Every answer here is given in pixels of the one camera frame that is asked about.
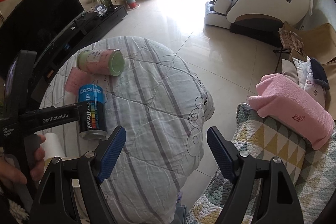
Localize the person's left hand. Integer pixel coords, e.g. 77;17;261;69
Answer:
0;147;46;186

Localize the black flat television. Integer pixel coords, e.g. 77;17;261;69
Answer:
0;0;84;79

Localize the black TV cabinet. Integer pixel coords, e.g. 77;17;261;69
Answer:
29;5;127;89

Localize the folded pink towel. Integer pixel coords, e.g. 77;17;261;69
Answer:
248;73;335;150

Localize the round glass ornament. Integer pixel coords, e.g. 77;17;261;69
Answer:
94;4;108;17

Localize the pink paper cup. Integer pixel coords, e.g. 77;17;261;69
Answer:
64;67;91;95

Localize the blue black CoolTowel can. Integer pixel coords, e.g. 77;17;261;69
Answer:
77;84;107;140

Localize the white floral pillow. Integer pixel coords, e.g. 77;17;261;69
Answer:
292;57;326;108

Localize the checkered folding stool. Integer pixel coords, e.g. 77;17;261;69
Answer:
273;28;304;73

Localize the pink green lidded canister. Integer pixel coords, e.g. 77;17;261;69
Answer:
77;50;125;76

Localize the navy blue cushion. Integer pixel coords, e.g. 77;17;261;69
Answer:
310;58;330;90

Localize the tan sofa cover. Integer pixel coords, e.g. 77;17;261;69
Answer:
283;23;336;119

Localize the white paper cup left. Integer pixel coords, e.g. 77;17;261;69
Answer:
42;132;66;161

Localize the white brown massage chair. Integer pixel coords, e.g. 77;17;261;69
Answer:
204;0;313;46

